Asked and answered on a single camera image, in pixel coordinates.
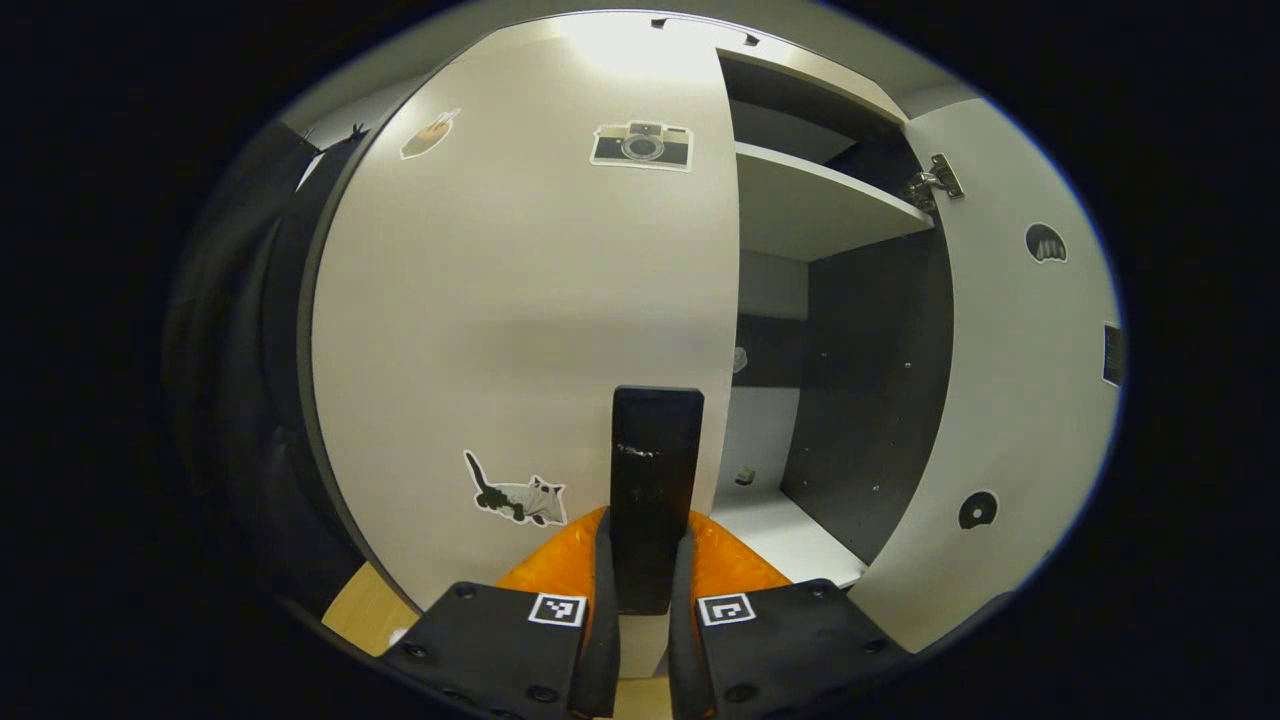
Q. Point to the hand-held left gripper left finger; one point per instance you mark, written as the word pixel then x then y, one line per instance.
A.
pixel 605 620

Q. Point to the white door with camera sticker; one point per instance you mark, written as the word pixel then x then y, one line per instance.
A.
pixel 520 300

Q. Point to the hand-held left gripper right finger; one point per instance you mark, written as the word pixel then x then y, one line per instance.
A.
pixel 683 640

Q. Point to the white double-door shoe cabinet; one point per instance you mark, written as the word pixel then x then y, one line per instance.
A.
pixel 870 380

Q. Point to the metal door hinge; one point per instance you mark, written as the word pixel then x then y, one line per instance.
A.
pixel 935 182

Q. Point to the white cabinet shelf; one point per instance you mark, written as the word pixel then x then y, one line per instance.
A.
pixel 810 210

